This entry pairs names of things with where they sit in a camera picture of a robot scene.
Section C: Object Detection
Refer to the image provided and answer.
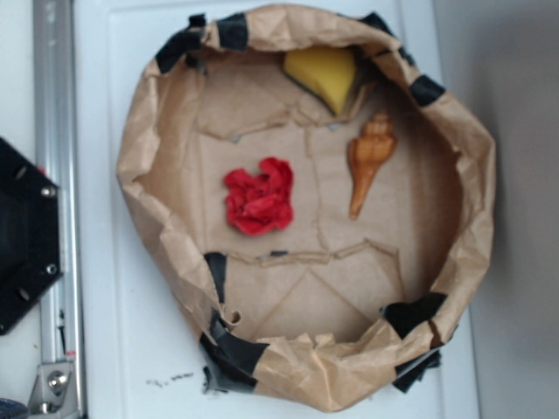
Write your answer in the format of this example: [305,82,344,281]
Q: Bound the dark blue round object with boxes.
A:
[0,398,30,419]

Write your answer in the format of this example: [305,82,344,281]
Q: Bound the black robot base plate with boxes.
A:
[0,140,62,335]

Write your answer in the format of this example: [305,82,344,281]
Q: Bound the orange plastic conch shell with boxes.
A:
[348,109,397,220]

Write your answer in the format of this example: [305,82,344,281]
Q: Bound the aluminium extrusion rail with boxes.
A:
[32,1,87,418]

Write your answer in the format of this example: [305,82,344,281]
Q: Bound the crumpled red paper ball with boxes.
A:
[224,157,294,236]

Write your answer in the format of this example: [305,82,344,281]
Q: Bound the metal corner bracket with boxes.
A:
[28,361,79,418]

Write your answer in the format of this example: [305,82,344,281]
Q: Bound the brown paper bag bin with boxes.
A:
[116,4,495,412]

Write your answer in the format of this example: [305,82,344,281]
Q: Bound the yellow sponge with dark backing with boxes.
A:
[283,46,356,116]

